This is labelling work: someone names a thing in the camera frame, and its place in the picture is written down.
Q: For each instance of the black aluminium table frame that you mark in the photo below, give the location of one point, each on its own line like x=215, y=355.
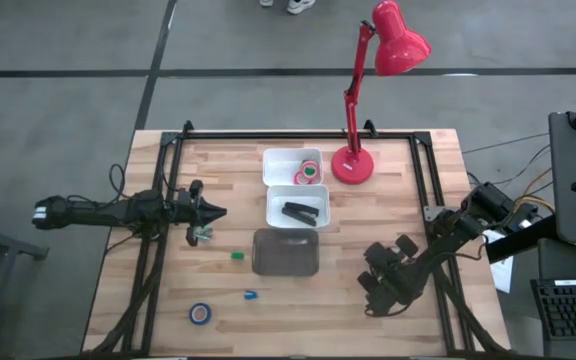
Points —
x=293, y=135

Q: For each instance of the teal staple remover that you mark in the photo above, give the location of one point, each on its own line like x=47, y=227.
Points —
x=207, y=232

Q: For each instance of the black stapler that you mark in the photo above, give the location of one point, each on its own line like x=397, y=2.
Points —
x=302, y=207
x=299, y=217

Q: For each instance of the black stand beam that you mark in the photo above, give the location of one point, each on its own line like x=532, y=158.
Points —
x=518, y=242

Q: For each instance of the blue tape roll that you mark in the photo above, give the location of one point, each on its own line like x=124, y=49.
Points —
x=192, y=313

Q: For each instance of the white paper sheet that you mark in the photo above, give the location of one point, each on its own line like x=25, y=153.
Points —
x=502, y=272

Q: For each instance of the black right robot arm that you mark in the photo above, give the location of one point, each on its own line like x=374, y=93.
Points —
x=460, y=220

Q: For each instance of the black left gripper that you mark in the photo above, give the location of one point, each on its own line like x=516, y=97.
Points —
x=190, y=212

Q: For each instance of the grey translucent plastic bin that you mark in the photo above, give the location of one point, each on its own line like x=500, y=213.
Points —
x=268, y=260

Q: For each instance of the person's shoe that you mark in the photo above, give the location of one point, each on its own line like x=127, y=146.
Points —
x=266, y=2
x=300, y=5

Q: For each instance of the black keyboard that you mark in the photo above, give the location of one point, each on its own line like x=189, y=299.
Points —
x=573, y=307

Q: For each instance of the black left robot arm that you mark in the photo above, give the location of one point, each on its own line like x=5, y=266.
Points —
x=118, y=212

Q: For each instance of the white plastic bin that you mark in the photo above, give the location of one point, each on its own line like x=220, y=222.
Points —
x=280, y=167
x=275, y=210

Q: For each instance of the blue staple remover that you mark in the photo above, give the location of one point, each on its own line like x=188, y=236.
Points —
x=250, y=295

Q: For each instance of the green tape roll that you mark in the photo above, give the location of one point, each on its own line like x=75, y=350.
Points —
x=309, y=171

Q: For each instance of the pink tape roll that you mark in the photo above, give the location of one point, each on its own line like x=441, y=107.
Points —
x=297, y=179

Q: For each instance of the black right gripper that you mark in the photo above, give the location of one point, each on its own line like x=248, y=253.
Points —
x=398, y=280

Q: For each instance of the red desk lamp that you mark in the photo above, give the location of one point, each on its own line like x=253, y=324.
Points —
x=352, y=167

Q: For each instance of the red tape roll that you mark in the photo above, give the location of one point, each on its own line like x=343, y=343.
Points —
x=304, y=163

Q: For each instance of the green staple remover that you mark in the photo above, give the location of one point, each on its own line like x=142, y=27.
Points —
x=237, y=255

